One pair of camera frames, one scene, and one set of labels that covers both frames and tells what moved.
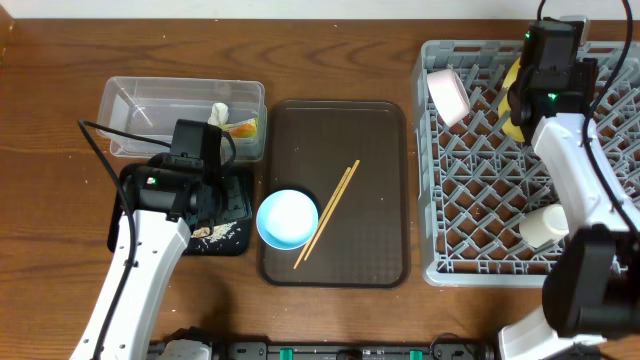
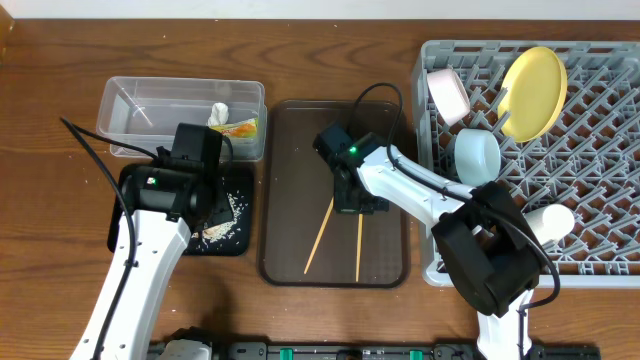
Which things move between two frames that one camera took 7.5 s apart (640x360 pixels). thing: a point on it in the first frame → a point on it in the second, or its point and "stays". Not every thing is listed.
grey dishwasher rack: x=475 y=185 stays
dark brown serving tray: x=308 y=146 stays
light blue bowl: x=287 y=219 → x=477 y=154
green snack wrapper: x=247 y=129 stays
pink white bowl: x=448 y=95 stays
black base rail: x=437 y=349 stays
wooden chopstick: x=322 y=217 → x=322 y=228
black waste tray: x=229 y=237 stays
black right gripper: x=587 y=74 → x=342 y=204
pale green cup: x=544 y=224 stays
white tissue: x=219 y=114 stays
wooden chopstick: x=332 y=209 → x=359 y=246
